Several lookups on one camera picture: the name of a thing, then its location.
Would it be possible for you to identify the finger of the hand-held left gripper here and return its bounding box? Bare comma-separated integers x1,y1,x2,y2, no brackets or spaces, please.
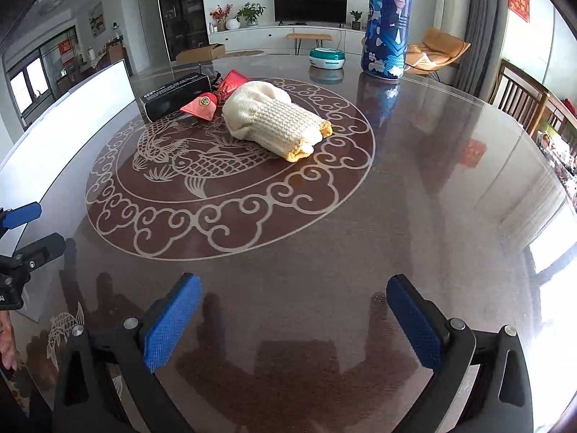
13,233,67,271
0,203,43,231

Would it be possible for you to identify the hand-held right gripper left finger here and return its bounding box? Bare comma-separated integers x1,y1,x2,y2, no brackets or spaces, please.
52,273,203,433

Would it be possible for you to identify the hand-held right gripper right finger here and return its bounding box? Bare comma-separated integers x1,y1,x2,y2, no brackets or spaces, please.
386,274,535,433

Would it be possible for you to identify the large white container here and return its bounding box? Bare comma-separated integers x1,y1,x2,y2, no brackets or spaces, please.
0,60,136,255

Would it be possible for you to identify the person's left hand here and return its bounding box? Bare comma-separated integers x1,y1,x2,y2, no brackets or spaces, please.
0,311,19,371

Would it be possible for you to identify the black cardboard box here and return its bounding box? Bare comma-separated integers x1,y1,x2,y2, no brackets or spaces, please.
140,72,212,122

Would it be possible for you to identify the pink pouch with gold charm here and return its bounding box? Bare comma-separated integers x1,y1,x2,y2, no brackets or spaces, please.
179,91,219,122

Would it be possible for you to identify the pile of cluttered goods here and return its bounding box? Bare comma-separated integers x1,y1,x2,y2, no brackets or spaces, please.
534,131,577,210

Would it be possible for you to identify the cream knitted glove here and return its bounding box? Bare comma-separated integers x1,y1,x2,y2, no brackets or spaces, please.
222,80,333,163

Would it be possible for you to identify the brown cardboard box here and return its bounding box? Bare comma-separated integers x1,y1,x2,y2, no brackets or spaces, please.
175,43,226,66

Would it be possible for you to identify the wooden slatted chair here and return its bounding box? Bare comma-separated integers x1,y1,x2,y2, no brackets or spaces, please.
536,95,577,145
488,60,551,138

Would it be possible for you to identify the dark glass display cabinet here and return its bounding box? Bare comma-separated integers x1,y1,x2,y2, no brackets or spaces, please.
154,0,209,61

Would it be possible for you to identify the teal and white round device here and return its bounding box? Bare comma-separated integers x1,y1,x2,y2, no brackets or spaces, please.
308,46,347,69

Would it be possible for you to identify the orange lounge chair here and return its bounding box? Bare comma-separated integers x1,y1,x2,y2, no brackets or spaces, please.
406,27,472,82

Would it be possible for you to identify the red flower arrangement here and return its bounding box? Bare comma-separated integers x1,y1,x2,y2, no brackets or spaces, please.
210,4,233,32

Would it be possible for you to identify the blue patterned bottle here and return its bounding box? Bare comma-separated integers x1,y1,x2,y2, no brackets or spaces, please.
361,0,414,79

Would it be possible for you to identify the white television cabinet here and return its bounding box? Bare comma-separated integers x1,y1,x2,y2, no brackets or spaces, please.
207,22,366,55

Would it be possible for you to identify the grey curtain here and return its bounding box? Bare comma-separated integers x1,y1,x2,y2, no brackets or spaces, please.
451,0,510,100

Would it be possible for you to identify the wooden bench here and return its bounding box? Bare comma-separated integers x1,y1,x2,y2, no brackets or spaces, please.
285,32,331,55

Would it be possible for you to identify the green potted plant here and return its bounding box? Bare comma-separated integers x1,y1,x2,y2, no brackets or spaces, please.
235,2,267,27

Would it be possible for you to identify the covered standing air conditioner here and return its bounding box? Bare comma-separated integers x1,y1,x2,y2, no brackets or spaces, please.
436,0,472,41

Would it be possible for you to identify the black television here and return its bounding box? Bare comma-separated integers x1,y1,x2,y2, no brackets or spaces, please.
273,0,349,25

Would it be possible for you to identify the framed wall painting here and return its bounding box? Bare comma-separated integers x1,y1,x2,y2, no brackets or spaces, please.
89,2,105,37

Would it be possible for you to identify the red wall hanging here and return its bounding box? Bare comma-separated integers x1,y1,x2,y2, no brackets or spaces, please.
508,0,531,22

